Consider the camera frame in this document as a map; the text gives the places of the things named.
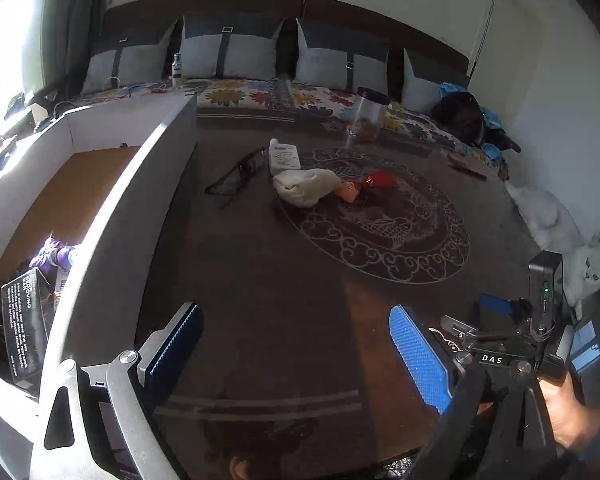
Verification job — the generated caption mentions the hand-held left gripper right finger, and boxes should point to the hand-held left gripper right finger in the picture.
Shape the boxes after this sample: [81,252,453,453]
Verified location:
[389,302,556,480]

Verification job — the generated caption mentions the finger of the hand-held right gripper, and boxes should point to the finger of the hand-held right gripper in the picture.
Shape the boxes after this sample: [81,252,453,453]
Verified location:
[477,294,528,331]

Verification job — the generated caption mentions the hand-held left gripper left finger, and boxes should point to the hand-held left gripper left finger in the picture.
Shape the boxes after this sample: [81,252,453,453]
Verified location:
[27,301,204,480]

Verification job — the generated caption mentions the white storage box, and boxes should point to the white storage box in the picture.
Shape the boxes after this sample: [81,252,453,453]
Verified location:
[0,92,198,461]

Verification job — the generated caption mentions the black cardboard box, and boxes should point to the black cardboard box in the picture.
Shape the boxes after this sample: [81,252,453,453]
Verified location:
[1,270,56,383]

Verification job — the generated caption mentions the purple toy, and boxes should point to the purple toy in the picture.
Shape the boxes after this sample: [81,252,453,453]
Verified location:
[30,240,78,291]

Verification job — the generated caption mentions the brown patterned glass desktop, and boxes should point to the brown patterned glass desktop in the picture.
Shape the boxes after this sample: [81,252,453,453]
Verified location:
[130,105,551,480]

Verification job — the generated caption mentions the person's right hand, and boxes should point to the person's right hand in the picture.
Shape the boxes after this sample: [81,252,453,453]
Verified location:
[540,370,600,456]

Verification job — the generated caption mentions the white fluffy cat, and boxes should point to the white fluffy cat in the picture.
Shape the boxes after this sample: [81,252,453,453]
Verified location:
[505,182,600,308]

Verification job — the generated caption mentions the red candy wrapper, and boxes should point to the red candy wrapper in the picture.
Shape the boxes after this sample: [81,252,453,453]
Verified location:
[362,171,398,191]

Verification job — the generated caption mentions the orange candy packet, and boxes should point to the orange candy packet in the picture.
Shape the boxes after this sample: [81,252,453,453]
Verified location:
[337,180,363,203]

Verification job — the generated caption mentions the dark clothes pile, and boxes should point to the dark clothes pile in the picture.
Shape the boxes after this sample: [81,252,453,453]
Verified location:
[430,92,521,153]

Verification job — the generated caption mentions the black eyeglasses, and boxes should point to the black eyeglasses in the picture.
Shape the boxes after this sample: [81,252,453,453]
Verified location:
[205,149,268,208]

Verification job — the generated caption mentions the cream knitted sock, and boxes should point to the cream knitted sock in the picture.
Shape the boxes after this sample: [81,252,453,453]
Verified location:
[272,169,342,208]

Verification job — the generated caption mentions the white lotion bottle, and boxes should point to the white lotion bottle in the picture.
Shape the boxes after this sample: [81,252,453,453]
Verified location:
[268,139,302,177]

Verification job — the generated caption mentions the grey two-tone pillow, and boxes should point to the grey two-tone pillow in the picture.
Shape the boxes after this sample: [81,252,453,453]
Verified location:
[402,49,471,113]
[82,20,178,96]
[296,17,391,96]
[181,15,287,81]

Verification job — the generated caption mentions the clear jar with black lid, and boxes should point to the clear jar with black lid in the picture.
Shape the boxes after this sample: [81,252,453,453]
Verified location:
[347,87,388,143]

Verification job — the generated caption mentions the floral sofa mat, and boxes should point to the floral sofa mat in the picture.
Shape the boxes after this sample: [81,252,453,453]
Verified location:
[80,77,506,171]

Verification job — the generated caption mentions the brown sofa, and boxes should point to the brown sofa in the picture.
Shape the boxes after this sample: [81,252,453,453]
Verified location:
[80,0,521,181]

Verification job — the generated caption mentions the dark curtain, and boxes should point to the dark curtain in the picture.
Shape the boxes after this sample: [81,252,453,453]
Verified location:
[45,0,111,96]

